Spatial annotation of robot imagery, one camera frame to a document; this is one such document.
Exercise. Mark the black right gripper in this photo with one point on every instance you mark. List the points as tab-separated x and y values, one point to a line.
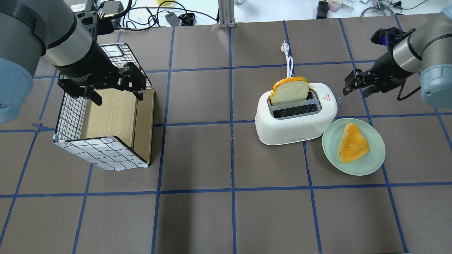
387	67

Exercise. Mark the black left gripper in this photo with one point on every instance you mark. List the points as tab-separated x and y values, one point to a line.
92	65

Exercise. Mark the white two-slot toaster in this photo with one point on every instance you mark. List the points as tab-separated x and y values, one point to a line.
298	121

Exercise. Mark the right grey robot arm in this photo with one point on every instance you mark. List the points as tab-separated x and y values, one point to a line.
427	49

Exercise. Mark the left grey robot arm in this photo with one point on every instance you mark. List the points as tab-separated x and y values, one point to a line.
31	29

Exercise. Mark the toast slice in toaster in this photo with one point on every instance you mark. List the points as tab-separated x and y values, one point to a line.
289	90

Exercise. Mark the grid fabric wooden storage box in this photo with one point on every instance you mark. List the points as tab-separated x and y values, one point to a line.
115	135

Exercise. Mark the triangular orange bread piece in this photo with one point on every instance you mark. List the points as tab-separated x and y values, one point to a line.
353	145

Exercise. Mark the light green plate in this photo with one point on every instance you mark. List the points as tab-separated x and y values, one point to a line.
366	165

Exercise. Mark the black power adapter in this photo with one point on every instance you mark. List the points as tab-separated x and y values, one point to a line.
172	19

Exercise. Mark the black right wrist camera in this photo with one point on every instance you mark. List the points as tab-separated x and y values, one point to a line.
390	37

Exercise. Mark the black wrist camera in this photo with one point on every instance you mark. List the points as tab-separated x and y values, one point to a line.
390	37
85	11

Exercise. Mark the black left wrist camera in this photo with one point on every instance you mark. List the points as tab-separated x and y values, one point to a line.
85	11

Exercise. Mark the aluminium frame post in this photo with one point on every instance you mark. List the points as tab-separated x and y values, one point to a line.
226	14

